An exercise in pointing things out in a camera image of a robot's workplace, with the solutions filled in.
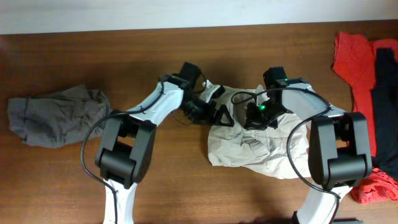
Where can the beige cargo shorts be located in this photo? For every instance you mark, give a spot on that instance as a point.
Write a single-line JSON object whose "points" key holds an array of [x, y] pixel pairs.
{"points": [[263, 151]]}

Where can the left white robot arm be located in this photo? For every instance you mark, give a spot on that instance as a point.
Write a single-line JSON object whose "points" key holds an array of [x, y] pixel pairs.
{"points": [[127, 143]]}

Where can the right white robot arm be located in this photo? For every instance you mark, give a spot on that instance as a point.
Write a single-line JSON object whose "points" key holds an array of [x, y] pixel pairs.
{"points": [[338, 153]]}

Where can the black garment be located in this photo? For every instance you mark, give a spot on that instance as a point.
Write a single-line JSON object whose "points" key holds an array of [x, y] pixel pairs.
{"points": [[384, 96]]}

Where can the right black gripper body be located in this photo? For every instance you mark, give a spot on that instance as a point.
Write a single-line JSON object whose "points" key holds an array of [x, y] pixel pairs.
{"points": [[259, 119]]}

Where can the red garment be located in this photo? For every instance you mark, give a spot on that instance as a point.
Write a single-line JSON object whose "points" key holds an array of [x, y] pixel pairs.
{"points": [[354, 60]]}

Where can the grey crumpled garment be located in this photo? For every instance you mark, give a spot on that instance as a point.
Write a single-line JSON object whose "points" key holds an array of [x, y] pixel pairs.
{"points": [[57, 119]]}

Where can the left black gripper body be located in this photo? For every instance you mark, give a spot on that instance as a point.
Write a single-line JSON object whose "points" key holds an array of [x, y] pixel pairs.
{"points": [[210, 112]]}

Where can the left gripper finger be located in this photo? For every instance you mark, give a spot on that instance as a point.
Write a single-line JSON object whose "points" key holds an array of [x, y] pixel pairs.
{"points": [[227, 123], [223, 111]]}

